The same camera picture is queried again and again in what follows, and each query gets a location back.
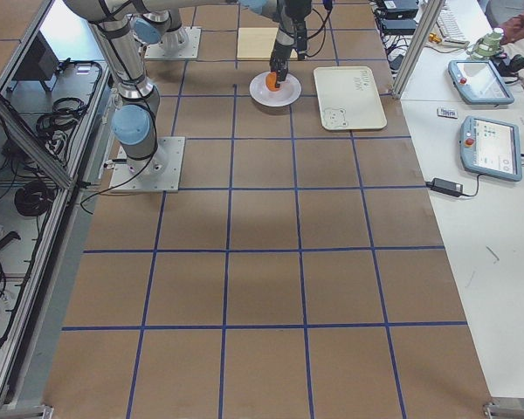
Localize aluminium frame post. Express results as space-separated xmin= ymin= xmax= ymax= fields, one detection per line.
xmin=391 ymin=0 xmax=445 ymax=99

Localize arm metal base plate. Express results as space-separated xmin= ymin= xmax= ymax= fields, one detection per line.
xmin=145 ymin=26 xmax=202 ymax=61
xmin=109 ymin=136 xmax=185 ymax=194

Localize white round plate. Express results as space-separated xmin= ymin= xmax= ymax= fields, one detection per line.
xmin=249 ymin=72 xmax=301 ymax=107

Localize white keyboard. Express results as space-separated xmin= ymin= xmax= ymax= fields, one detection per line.
xmin=437 ymin=8 xmax=469 ymax=47

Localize cream tray with bear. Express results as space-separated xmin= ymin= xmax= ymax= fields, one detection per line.
xmin=314 ymin=66 xmax=387 ymax=131

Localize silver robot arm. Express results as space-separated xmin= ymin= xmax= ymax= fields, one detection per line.
xmin=134 ymin=1 xmax=311 ymax=92
xmin=65 ymin=1 xmax=228 ymax=174

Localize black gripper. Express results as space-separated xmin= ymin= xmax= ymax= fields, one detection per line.
xmin=269 ymin=30 xmax=293 ymax=89

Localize blue teach pendant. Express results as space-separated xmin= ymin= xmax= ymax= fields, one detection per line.
xmin=447 ymin=60 xmax=514 ymax=105
xmin=459 ymin=116 xmax=522 ymax=182

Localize lower blue teach pendant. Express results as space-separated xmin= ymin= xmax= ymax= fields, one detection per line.
xmin=459 ymin=116 xmax=522 ymax=182

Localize wooden cutting board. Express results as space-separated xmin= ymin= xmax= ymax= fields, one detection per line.
xmin=237 ymin=27 xmax=278 ymax=61

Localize black power adapter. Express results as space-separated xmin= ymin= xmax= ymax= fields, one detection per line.
xmin=425 ymin=177 xmax=463 ymax=197

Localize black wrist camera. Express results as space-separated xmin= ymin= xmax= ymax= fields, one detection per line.
xmin=293 ymin=19 xmax=308 ymax=60

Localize orange fruit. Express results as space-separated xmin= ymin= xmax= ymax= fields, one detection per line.
xmin=265 ymin=72 xmax=280 ymax=92

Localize gold metal cylinder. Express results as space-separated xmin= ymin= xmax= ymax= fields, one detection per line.
xmin=428 ymin=33 xmax=442 ymax=44

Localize small printed card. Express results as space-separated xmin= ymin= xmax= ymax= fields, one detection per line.
xmin=437 ymin=107 xmax=458 ymax=119

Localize upper blue teach pendant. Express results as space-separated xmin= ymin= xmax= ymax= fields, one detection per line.
xmin=447 ymin=60 xmax=514 ymax=105

